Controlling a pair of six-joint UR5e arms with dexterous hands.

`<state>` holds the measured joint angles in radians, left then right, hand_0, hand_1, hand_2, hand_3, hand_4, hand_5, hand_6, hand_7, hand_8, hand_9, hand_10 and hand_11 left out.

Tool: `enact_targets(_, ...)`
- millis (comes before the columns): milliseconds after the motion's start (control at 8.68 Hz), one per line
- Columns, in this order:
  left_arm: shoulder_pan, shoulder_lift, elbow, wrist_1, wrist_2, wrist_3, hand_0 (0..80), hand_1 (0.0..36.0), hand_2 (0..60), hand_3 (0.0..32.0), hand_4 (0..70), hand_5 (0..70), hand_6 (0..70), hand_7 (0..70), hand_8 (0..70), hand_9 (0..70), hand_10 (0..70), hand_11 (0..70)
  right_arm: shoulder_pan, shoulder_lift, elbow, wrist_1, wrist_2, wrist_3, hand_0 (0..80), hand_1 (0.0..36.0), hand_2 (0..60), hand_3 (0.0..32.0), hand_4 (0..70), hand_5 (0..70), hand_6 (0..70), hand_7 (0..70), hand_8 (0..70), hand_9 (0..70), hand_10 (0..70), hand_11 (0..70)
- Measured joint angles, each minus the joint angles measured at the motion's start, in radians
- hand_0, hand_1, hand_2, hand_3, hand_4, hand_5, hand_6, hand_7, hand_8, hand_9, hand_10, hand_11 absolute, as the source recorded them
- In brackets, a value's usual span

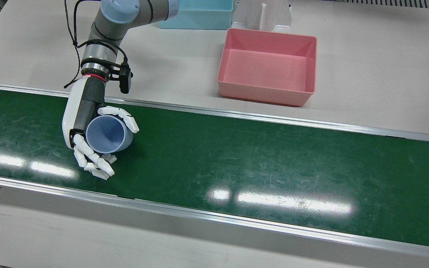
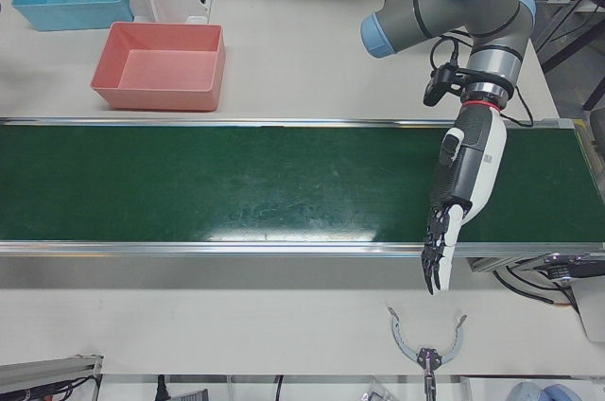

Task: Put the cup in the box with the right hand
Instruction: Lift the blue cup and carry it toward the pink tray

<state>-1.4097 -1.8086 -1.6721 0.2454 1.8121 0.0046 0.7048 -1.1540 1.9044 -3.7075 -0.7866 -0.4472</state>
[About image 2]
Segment robot hand black white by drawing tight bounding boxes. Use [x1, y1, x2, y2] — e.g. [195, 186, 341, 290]
[420, 104, 510, 297]

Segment pink plastic box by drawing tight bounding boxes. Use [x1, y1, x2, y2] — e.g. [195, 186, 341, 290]
[89, 21, 227, 113]

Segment black connector device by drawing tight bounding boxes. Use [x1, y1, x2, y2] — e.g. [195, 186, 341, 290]
[543, 253, 605, 282]

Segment light grey flat device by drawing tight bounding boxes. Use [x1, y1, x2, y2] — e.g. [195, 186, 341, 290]
[569, 277, 605, 343]

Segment blue curved tong tool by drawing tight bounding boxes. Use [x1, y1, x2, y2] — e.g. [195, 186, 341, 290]
[386, 305, 470, 401]

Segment pale blue headphones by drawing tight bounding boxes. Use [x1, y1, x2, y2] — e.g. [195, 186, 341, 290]
[509, 380, 586, 401]

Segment clear bag with black parts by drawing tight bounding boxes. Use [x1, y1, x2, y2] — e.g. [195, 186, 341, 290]
[361, 375, 397, 401]

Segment horizontal aluminium profile beam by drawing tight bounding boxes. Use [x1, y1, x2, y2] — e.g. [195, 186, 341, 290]
[0, 353, 105, 401]

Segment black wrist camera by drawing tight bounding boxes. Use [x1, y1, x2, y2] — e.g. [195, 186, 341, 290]
[422, 63, 469, 108]

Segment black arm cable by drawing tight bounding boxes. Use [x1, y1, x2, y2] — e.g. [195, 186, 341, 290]
[427, 31, 535, 129]

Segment green conveyor with aluminium frame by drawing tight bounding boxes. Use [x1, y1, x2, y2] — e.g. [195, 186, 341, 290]
[0, 115, 605, 274]

